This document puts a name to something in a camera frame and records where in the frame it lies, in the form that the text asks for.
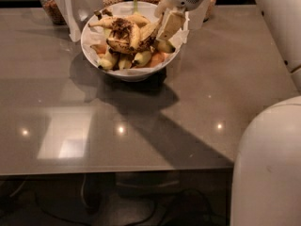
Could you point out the small banana lower right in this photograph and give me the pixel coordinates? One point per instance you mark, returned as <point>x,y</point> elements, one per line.
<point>142,58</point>

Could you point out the small banana lower left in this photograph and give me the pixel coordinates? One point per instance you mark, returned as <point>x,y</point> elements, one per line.
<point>109,60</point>

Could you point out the orange fruit piece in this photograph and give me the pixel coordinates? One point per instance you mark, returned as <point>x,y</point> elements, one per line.
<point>157,58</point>

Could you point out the left glass grain jar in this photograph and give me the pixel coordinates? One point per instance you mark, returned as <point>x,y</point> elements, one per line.
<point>53,12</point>

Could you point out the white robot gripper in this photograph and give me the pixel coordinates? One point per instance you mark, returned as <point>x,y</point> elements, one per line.
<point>172,18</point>

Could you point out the banana at upper left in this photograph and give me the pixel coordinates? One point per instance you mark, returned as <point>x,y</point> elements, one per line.
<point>107,22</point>

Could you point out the greenish banana right side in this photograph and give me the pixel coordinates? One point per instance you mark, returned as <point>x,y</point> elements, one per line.
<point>164,46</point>

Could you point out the spotted ripe banana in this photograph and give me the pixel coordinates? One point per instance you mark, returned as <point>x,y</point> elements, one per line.
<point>148,34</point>

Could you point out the far right glass jar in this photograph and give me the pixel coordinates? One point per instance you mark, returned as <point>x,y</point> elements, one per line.
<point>209,10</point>

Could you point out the small banana lower middle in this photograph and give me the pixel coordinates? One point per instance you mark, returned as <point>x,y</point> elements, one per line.
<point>125,61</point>

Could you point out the white ceramic bowl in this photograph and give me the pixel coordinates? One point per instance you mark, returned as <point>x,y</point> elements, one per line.
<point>94,46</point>

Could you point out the right clear acrylic stand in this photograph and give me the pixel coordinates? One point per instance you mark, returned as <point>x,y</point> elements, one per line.
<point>194,18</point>

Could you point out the brown spotted banana centre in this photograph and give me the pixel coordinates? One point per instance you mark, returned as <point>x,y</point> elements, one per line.
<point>124,36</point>

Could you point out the small banana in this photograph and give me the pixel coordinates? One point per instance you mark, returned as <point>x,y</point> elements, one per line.
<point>109,60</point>
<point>142,58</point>
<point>125,61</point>

